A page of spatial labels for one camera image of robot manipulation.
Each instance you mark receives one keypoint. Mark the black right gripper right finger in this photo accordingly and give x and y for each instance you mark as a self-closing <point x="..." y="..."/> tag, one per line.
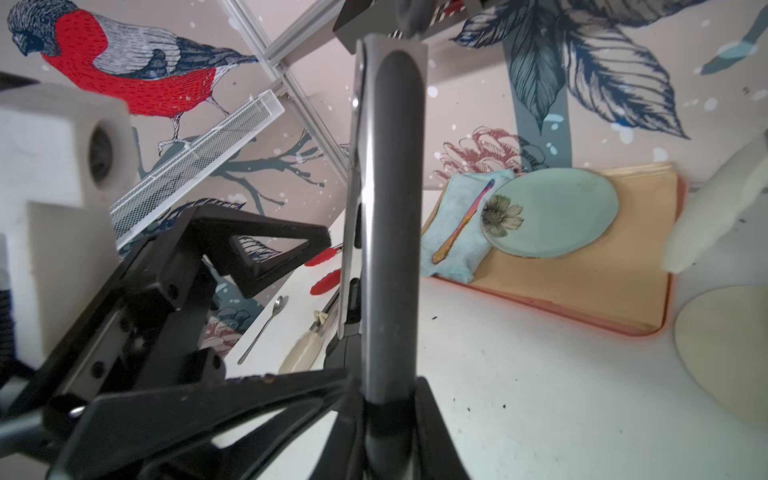
<point x="108" y="426"/>

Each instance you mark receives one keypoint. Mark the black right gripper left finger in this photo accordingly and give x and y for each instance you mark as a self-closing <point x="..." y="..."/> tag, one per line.
<point x="143" y="328"/>

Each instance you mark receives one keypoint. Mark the black steel tongs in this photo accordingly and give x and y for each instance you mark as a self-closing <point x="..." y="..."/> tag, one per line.
<point x="389" y="425"/>

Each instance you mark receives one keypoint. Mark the red silicone tongs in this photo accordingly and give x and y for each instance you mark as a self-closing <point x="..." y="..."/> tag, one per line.
<point x="326" y="267"/>

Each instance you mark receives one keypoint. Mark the cream utensil rack stand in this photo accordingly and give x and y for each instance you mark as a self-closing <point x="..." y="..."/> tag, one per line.
<point x="721" y="334"/>

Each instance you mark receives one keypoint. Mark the silver spoon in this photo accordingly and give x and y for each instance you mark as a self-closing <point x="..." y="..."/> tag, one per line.
<point x="278" y="306"/>

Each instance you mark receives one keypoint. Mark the light blue cloth napkin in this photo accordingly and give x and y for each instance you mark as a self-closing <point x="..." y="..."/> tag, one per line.
<point x="471" y="247"/>

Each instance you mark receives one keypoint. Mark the green ceramic plate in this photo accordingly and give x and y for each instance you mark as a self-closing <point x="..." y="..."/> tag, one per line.
<point x="549" y="213"/>

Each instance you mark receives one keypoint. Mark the orange tray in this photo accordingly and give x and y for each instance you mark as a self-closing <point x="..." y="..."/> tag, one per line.
<point x="617" y="282"/>

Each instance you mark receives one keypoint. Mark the cream handled utensil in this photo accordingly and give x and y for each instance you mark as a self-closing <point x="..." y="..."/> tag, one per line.
<point x="307" y="348"/>

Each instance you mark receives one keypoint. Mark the white mesh wall basket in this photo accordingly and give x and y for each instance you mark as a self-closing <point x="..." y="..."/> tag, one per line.
<point x="195" y="161"/>

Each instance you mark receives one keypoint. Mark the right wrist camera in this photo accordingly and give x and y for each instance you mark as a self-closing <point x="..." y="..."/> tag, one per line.
<point x="67" y="156"/>

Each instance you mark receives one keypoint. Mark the colourful handled knife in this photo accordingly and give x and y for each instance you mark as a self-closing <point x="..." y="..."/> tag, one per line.
<point x="445" y="248"/>

